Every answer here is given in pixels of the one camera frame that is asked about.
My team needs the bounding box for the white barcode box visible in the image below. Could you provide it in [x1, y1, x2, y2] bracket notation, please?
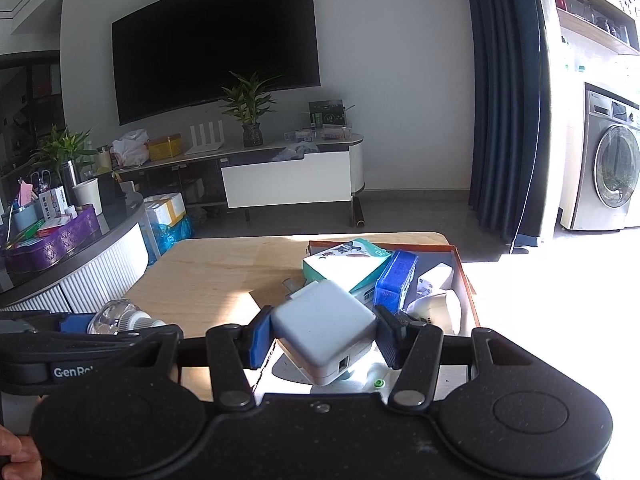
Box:
[416, 263, 454, 296]

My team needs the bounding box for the table bamboo plant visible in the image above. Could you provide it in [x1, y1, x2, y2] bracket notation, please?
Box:
[29, 126, 98, 180]

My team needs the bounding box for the clear glass refill bottle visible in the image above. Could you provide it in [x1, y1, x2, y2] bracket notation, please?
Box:
[87, 299, 165, 335]

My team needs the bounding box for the dark blue curtain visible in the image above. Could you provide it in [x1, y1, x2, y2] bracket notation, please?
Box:
[469, 0, 550, 247]

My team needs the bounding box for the grey pen holder cup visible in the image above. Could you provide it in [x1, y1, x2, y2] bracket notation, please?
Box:
[12, 202, 41, 233]

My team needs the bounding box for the cardboard box on floor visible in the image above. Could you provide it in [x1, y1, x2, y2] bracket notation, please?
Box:
[143, 192, 186, 226]

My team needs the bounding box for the blue plastic bag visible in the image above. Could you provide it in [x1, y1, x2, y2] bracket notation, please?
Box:
[151, 216, 194, 256]

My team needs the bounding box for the teal cardboard box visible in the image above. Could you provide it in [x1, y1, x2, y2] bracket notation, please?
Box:
[302, 238, 392, 292]

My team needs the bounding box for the potted bamboo plant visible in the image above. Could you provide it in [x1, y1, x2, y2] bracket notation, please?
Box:
[222, 73, 276, 148]

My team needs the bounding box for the white large power adapter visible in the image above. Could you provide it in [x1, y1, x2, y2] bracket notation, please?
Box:
[269, 341, 321, 396]

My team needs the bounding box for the black wall television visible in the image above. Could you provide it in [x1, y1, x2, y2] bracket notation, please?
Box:
[112, 0, 320, 124]

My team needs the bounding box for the white paper cup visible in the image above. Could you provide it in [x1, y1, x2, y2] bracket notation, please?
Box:
[73, 178, 103, 216]

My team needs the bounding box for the white plastic bag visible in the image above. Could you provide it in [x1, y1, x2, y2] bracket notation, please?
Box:
[111, 129, 150, 168]

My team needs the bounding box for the purple tray box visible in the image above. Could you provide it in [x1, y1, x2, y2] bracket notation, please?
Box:
[1, 205, 101, 276]

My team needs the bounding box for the white green-button plug heater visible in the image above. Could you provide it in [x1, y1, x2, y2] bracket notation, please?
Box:
[341, 363, 397, 396]

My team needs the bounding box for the silver washing machine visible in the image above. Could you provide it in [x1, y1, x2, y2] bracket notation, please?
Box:
[560, 82, 639, 232]

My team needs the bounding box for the operator left hand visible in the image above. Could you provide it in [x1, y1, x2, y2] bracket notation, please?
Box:
[0, 427, 42, 480]

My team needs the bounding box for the orange white cardboard tray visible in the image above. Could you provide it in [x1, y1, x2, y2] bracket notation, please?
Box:
[248, 238, 470, 387]

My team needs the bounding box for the white TV cabinet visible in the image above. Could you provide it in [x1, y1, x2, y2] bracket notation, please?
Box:
[116, 133, 364, 226]

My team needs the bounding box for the white orange medicine box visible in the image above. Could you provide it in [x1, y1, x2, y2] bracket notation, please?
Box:
[38, 186, 68, 220]

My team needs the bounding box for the blue plastic case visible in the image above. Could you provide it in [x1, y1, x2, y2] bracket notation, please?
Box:
[373, 250, 419, 314]

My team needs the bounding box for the round dark coffee table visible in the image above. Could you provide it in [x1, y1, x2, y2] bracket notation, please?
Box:
[1, 193, 149, 313]

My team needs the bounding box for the black green product box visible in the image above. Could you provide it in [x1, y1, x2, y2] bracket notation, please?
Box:
[308, 100, 346, 128]

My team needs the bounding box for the white router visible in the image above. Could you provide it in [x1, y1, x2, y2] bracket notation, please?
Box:
[186, 120, 224, 155]

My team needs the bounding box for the yellow tin box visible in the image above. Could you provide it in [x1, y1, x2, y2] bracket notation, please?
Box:
[146, 133, 183, 162]

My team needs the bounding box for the white round plug diffuser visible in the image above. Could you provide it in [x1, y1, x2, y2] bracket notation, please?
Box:
[406, 289, 462, 335]

